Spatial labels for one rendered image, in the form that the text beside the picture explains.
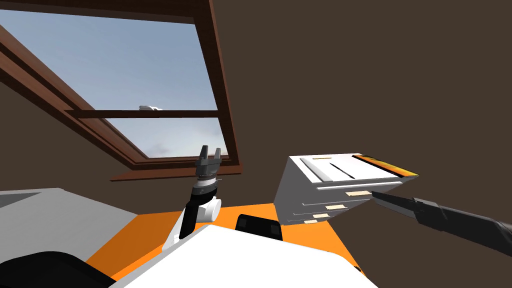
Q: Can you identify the brown wooden window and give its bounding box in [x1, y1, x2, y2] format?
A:
[0, 0, 244, 183]

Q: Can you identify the grey table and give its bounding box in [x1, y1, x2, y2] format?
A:
[0, 187, 139, 265]

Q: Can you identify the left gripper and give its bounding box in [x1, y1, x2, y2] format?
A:
[195, 145, 223, 179]

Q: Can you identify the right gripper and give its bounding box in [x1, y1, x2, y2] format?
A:
[371, 190, 449, 233]

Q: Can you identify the white drawer cabinet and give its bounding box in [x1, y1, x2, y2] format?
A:
[273, 153, 420, 226]

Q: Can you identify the white bar drawer handle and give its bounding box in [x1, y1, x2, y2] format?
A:
[315, 181, 403, 191]

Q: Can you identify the white drawer front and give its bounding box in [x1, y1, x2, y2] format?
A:
[303, 181, 403, 204]

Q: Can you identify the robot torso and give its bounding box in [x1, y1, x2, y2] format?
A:
[107, 213, 379, 288]

